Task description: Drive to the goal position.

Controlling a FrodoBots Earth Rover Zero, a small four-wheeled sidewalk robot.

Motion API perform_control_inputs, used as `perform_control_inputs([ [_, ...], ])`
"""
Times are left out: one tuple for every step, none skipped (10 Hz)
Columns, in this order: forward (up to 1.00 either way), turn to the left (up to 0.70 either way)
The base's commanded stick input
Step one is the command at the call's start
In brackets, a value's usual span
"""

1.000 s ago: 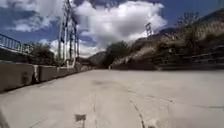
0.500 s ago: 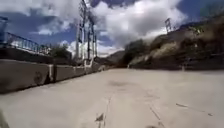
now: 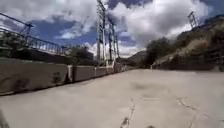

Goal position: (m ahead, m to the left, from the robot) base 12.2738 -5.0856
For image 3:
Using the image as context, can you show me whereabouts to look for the distant mountain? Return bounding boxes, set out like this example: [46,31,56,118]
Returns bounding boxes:
[117,49,148,67]

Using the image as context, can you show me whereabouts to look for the row of steel pylons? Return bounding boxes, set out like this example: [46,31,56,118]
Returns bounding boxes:
[95,0,121,67]

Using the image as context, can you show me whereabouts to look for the dark bush behind barrier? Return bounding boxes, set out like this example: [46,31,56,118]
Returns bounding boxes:
[64,44,98,67]

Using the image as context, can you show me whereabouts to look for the pale concrete road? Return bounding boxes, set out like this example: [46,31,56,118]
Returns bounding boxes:
[0,68,224,128]

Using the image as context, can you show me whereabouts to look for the dark green trees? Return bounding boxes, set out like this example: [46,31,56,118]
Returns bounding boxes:
[143,36,175,69]

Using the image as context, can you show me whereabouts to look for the steel truss bridge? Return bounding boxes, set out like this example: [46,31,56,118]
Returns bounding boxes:
[0,12,69,58]

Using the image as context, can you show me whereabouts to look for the dry brushy hillside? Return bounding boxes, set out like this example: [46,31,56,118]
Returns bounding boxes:
[151,14,224,72]

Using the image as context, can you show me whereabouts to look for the steel pylon on hill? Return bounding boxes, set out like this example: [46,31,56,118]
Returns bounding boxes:
[187,11,200,30]

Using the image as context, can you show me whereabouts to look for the concrete barrier wall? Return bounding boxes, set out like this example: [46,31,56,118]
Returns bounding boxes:
[0,57,124,96]

